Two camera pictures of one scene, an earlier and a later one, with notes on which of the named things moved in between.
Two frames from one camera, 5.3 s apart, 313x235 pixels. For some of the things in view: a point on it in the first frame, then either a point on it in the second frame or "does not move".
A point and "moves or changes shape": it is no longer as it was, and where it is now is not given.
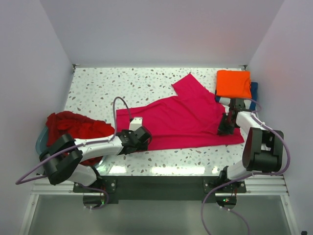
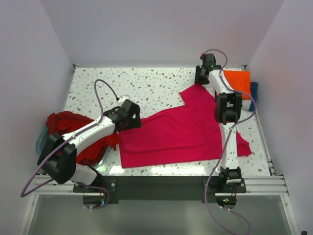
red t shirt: [63, 122] does not move
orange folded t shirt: [233, 84] does not move
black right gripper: [222, 130] -> [197, 80]
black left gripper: [142, 147] -> [135, 122]
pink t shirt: [194, 117] moves or changes shape
